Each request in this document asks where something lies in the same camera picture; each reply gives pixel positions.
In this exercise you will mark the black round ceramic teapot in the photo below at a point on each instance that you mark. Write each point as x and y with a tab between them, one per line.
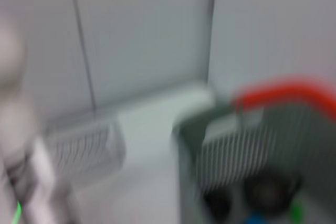
270	190

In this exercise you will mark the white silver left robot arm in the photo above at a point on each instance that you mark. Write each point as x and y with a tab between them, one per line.
23	129

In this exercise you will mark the clear perforated plastic basket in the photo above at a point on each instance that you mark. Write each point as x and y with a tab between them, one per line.
86	148

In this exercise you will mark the grey perforated storage basket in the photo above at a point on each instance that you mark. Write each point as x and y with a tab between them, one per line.
288	150

